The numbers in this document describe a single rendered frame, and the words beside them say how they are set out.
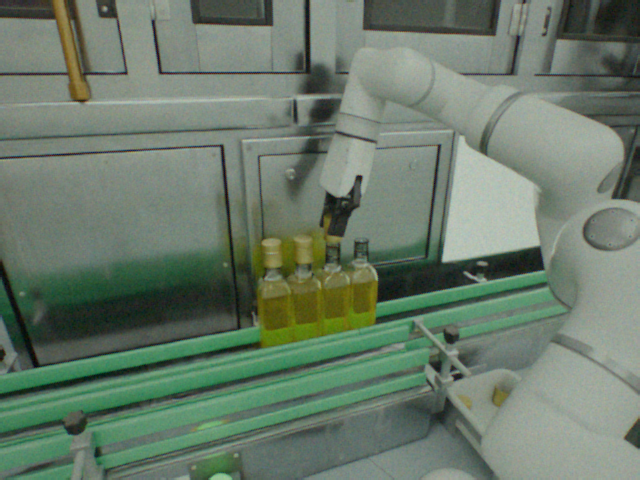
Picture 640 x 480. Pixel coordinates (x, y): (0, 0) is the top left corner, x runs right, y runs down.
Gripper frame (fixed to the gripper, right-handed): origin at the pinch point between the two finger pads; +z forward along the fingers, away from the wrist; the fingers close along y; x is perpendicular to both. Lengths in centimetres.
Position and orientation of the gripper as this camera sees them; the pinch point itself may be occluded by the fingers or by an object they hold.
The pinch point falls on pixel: (333, 221)
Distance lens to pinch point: 70.5
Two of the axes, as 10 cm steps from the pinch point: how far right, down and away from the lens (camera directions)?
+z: -2.4, 9.2, 3.1
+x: 9.1, 1.0, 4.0
